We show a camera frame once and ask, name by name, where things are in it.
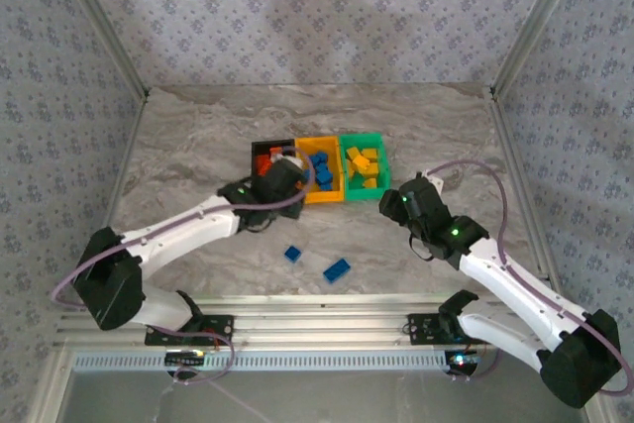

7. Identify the black plastic bin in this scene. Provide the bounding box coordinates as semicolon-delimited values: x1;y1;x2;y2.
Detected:
251;138;304;196

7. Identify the thin pale cable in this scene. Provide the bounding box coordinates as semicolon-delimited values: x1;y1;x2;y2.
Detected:
172;368;273;423

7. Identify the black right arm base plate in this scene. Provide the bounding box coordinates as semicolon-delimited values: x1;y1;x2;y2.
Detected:
406;312;476;347

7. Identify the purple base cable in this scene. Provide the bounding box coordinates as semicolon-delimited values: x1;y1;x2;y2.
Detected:
448;343;505;382
148;326;238;384

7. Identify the white slotted cable duct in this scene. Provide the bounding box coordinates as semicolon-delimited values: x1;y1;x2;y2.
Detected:
71;351;546;373

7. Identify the aluminium table side rail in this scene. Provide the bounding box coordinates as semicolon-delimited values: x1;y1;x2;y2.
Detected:
101;90;150;231
487;88;554;285

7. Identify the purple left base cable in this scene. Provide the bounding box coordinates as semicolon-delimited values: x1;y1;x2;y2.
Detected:
148;326;238;384

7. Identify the aluminium frame post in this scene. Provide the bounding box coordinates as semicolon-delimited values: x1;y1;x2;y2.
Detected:
49;0;152;97
489;0;593;97

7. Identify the yellow plastic bin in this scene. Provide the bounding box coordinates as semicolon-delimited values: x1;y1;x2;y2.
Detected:
294;134;347;205

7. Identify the aluminium frame leg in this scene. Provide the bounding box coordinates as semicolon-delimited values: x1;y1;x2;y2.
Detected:
27;348;75;423

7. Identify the green plastic bin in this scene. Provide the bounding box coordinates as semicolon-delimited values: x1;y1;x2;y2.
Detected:
338;132;392;202

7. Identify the aluminium frame rail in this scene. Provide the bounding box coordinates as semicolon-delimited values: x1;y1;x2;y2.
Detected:
53;293;594;351

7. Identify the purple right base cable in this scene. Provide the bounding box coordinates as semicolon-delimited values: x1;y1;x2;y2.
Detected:
448;343;505;382

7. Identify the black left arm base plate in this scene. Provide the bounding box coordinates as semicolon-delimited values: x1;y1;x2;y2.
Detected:
145;313;236;348

